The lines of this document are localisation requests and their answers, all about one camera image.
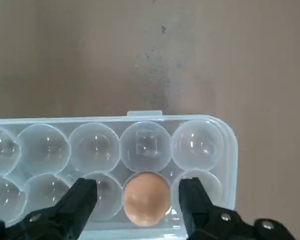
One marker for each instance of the transparent twelve-slot egg tray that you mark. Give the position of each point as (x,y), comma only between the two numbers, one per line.
(45,150)

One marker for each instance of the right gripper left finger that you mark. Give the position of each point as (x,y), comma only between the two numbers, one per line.
(65,215)

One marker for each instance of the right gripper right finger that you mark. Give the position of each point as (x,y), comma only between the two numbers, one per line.
(202,220)

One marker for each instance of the brown egg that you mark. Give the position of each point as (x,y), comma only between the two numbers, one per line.
(146,198)

